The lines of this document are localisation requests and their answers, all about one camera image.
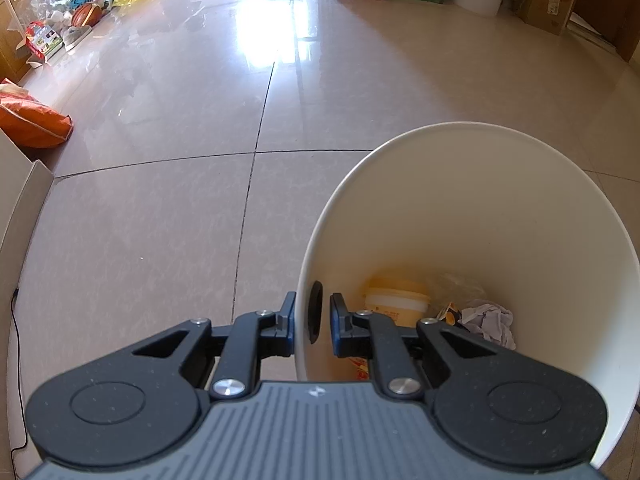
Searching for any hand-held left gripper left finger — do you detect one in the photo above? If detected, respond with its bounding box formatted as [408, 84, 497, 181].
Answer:
[115, 291, 297, 402]

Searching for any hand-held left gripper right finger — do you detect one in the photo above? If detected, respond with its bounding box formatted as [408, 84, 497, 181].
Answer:
[330, 294, 506, 401]

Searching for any red snack wrapper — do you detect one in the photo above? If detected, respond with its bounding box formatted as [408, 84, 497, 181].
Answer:
[347, 355, 373, 383]

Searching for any yellow milk tea cup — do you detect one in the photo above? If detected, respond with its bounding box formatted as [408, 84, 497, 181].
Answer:
[362, 279, 432, 328]

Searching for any clear plastic bag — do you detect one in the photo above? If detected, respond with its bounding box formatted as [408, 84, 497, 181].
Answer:
[430, 272, 488, 311]

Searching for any white paper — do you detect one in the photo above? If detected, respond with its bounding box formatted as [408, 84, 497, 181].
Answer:
[457, 300, 517, 351]

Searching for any white trash bin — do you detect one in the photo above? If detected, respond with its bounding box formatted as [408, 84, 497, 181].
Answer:
[294, 121, 640, 467]

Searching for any white board panel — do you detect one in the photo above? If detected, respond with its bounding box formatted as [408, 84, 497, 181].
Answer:
[0, 127, 56, 311]

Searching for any orange bag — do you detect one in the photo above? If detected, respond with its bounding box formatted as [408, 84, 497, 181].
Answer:
[0, 77, 74, 149]

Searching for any grey shoe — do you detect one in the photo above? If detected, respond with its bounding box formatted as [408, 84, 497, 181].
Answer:
[60, 25, 93, 51]

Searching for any basketball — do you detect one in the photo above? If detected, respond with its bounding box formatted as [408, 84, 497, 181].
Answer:
[71, 2, 96, 27]

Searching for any colourful printed box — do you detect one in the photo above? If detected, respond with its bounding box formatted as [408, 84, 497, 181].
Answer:
[15, 20, 65, 63]

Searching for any wooden cabinet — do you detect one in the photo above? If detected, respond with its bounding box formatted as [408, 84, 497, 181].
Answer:
[0, 0, 31, 81]

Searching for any wooden door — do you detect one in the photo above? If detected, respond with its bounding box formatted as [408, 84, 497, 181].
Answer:
[570, 0, 640, 63]

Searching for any black cable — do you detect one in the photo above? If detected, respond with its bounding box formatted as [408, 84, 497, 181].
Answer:
[9, 287, 32, 453]

